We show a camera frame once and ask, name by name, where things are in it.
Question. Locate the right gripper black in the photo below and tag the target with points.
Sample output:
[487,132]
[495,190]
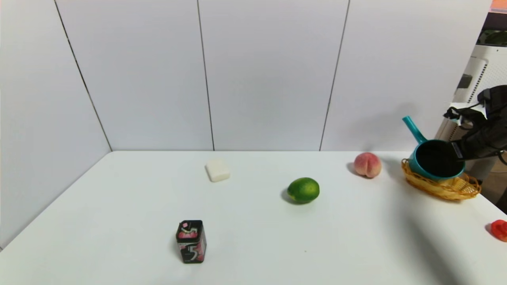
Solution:
[457,151]

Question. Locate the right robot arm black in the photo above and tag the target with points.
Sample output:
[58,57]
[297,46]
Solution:
[497,99]

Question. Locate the yellow woven basket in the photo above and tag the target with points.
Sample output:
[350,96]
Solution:
[451,188]

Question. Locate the white side table leg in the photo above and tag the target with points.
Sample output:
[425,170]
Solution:
[481,168]

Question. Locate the white side table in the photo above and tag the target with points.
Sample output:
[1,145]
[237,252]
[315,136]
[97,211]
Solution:
[463,106]

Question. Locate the white perforated panel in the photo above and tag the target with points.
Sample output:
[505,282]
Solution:
[485,67]

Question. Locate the red plastic toy piece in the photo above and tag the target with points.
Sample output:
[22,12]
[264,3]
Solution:
[500,229]

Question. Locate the pink peach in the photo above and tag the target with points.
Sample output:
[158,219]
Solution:
[367,164]

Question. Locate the orange box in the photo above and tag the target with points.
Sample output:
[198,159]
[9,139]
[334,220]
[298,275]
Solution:
[499,5]

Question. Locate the green lime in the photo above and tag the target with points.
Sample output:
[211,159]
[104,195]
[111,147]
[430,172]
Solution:
[303,190]

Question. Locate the white soap block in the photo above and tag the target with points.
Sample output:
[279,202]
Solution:
[217,170]

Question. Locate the black gum box with five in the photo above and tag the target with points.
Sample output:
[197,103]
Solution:
[191,242]

